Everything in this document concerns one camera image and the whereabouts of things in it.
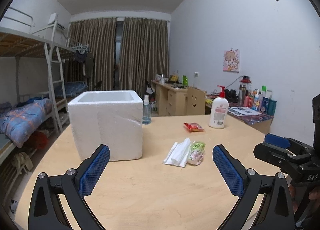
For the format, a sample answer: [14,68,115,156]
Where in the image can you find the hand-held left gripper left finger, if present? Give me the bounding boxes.
[28,144,110,230]

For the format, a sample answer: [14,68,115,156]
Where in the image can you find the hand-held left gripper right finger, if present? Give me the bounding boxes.
[212,144,295,230]

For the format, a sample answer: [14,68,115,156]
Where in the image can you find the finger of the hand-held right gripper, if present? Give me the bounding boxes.
[264,133,313,156]
[253,143,301,170]

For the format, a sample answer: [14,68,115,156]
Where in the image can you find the white foam box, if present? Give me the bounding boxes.
[67,90,144,162]

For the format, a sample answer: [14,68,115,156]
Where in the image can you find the person's right hand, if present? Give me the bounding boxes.
[288,182,299,214]

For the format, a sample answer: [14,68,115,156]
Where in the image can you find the wooden desk with patterned top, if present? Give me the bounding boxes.
[205,95,273,135]

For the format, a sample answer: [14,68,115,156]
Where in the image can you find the teal box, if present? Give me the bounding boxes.
[267,100,277,116]

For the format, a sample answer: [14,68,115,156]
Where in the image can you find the green tissue packet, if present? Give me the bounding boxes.
[187,141,206,166]

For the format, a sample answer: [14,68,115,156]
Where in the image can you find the printed paper sheet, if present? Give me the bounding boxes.
[228,106,262,116]

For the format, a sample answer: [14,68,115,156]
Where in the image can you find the white bottle blue label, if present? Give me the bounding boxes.
[252,90,261,110]

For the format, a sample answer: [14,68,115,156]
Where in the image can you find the white folded tissues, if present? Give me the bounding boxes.
[162,138,193,168]

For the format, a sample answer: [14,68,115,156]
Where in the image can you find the red snack packet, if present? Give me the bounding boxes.
[183,122,204,133]

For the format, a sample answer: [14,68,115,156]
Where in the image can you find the white lotion pump bottle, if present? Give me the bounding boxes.
[209,85,229,129]

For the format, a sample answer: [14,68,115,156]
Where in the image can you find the red bag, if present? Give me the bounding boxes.
[31,131,49,150]

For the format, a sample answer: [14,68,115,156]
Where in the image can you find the red lantern bottle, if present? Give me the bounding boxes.
[239,75,252,100]

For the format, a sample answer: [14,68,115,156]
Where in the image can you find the black bag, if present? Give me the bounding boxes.
[224,89,238,103]

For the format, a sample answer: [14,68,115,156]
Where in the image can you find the beige cloth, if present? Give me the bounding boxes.
[11,151,34,174]

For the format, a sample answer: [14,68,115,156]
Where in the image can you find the wooden chair with smiley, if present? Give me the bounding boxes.
[186,86,207,116]

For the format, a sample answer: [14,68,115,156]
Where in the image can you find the clear spray bottle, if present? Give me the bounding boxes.
[142,94,152,125]

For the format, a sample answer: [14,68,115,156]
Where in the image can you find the blue plaid bedding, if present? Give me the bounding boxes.
[54,81,89,97]

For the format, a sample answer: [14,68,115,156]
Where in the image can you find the blue orange plaid quilt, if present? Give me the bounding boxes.
[0,98,52,149]

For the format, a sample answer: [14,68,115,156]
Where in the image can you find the wooden desk with drawers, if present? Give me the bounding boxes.
[151,80,188,117]

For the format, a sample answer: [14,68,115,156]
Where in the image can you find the white bed ladder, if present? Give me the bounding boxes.
[44,43,68,134]

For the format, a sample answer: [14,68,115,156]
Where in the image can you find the dark hanging clothes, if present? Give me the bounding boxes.
[74,50,95,77]

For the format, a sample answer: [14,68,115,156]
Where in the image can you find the brown curtain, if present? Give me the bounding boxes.
[69,18,117,91]
[119,18,169,92]

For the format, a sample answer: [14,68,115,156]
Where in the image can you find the white metal bunk bed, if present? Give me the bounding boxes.
[54,37,91,111]
[0,7,66,208]

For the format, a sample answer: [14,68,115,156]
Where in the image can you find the white air conditioner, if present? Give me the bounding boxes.
[49,14,66,30]

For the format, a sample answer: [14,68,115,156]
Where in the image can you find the pink cartoon wall poster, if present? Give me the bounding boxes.
[223,50,241,73]

